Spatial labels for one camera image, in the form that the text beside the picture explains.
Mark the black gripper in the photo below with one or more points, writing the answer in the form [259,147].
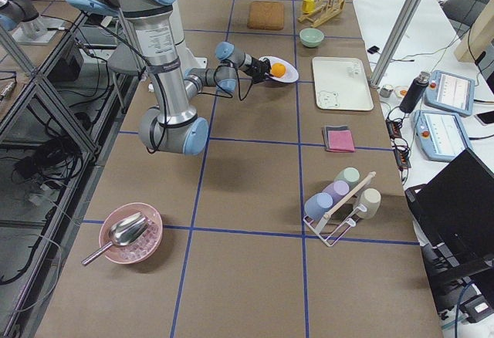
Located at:
[257,66]

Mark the orange fruit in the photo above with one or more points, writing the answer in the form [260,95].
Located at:
[278,70]

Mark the white round plate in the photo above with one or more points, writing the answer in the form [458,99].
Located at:
[291,75]

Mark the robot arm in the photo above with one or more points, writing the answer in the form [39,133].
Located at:
[173,125]

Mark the cream bear tray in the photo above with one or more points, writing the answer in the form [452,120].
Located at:
[341,84]

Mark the wooden cutting board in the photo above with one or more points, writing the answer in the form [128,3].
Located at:
[266,15]

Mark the green bowl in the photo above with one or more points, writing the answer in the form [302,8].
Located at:
[311,37]

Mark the yellow cup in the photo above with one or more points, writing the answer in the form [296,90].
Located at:
[308,6]

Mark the grey cloth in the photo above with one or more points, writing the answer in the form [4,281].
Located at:
[326,129]

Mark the wooden dish rack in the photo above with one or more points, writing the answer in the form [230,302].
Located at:
[325,10]

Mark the pink cloth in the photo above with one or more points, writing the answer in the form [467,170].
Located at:
[340,141]

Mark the small metal tin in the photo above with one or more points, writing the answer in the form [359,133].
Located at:
[386,91]

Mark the green cup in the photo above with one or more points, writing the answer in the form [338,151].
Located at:
[350,175]

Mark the purple cup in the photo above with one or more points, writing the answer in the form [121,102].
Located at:
[337,190]

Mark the blue cup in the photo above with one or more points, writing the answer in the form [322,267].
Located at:
[316,206]

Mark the black bottle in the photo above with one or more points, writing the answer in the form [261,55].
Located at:
[415,92]

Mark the black power strip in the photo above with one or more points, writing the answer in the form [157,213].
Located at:
[399,145]

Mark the beige cup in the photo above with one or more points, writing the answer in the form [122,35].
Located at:
[368,203]

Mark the upper teach pendant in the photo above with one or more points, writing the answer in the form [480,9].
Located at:
[449,92]

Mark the teach pendant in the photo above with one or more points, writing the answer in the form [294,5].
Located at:
[441,135]
[449,92]

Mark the lower teach pendant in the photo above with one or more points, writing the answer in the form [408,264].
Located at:
[441,135]

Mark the pink bowl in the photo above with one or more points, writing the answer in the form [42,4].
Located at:
[144,246]

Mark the metal scoop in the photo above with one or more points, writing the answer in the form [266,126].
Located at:
[122,233]

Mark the black laptop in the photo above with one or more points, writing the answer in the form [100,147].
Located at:
[455,211]

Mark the white wire cup rack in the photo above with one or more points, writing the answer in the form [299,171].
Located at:
[331,228]

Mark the aluminium frame post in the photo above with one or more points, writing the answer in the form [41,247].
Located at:
[401,24]

